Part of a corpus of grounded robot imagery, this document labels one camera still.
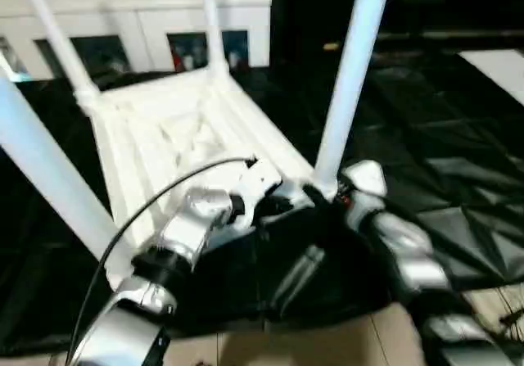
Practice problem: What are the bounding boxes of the white plastic table leg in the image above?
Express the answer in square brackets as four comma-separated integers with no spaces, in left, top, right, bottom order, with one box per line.
[14,0,102,97]
[200,0,230,75]
[0,75,120,260]
[313,0,394,198]

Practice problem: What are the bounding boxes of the white plastic table top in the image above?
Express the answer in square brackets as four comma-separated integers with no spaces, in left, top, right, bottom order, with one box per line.
[73,65,324,289]

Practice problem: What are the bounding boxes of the black work surface mat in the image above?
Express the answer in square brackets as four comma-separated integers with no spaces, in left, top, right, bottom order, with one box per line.
[0,42,524,357]

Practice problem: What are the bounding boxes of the black metal bar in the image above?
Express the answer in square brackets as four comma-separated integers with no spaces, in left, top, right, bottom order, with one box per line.
[378,32,524,42]

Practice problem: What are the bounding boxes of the white flat board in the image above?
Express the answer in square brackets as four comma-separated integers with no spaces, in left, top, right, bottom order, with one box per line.
[458,49,524,107]

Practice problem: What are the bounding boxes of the white glass-door cabinet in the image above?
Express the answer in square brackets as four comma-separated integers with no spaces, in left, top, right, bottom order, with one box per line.
[0,0,272,80]

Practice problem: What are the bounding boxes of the white and turquoise rack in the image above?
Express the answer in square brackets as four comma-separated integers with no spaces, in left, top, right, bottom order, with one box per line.
[0,36,32,83]

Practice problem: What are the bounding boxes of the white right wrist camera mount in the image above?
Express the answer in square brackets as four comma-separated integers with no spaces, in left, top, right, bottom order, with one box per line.
[341,160,388,230]

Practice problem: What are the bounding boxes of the black left wrist camera cable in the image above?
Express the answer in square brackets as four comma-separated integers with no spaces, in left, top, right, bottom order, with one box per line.
[67,156,259,366]

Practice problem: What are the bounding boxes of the black floor cables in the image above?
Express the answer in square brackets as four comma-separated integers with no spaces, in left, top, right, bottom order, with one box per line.
[497,287,524,334]

